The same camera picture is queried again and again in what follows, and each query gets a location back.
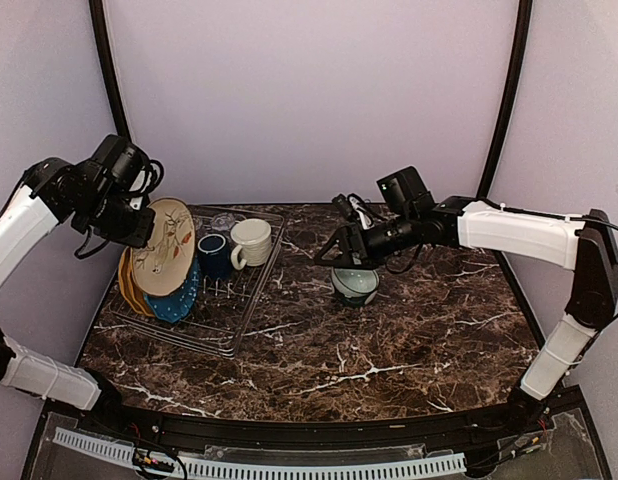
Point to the metal wire dish rack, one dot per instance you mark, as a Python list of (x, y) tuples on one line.
[(223, 308)]

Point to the black front rail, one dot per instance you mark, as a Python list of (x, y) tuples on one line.
[(193, 433)]

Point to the cream ribbed mug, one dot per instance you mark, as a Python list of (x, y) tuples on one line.
[(252, 240)]

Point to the black frame post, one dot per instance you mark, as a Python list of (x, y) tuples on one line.
[(107, 68), (509, 94)]

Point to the wiring bundle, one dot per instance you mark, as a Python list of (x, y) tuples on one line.
[(151, 457), (524, 445)]

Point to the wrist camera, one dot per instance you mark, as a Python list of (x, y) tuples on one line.
[(148, 179), (355, 209)]

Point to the light green ceramic bowl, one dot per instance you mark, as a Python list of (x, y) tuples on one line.
[(354, 283)]

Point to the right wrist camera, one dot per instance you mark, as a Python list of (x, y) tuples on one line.
[(355, 209)]

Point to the yellow dotted top plate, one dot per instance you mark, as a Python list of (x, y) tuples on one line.
[(122, 277)]

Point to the right wiring bundle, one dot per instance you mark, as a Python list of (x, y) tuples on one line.
[(524, 445)]

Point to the left black frame post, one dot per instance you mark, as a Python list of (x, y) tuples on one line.
[(107, 68)]

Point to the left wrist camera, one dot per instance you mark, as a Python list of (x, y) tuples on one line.
[(148, 179)]

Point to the dark blue mug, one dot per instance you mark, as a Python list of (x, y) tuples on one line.
[(214, 256)]

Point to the yellow bottom plate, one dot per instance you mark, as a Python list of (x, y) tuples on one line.
[(162, 266)]

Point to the blue plate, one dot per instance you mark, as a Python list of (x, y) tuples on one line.
[(176, 306)]

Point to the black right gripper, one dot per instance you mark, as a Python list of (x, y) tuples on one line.
[(345, 236)]

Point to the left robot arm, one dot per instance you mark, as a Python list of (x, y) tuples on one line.
[(105, 195)]

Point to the right black frame post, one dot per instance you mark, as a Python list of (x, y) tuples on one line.
[(509, 94)]

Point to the left wiring bundle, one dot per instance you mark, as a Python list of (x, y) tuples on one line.
[(151, 457)]

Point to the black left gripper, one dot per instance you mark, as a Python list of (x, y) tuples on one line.
[(140, 234)]

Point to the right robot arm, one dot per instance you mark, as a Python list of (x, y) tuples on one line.
[(584, 245)]

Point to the dark bowl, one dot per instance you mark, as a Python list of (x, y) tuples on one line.
[(355, 299)]

